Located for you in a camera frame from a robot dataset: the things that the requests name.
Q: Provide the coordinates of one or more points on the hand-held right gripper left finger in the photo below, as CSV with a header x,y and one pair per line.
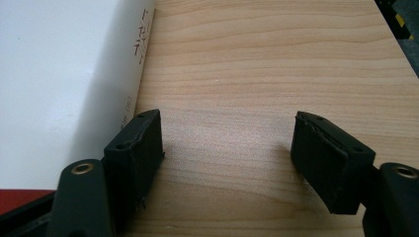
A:
x,y
138,158

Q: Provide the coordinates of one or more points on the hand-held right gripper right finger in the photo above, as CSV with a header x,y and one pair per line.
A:
x,y
329,164

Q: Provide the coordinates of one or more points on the white and red book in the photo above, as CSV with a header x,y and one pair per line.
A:
x,y
59,92

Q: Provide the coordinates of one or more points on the black stand with striped base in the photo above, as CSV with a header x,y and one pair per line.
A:
x,y
400,19

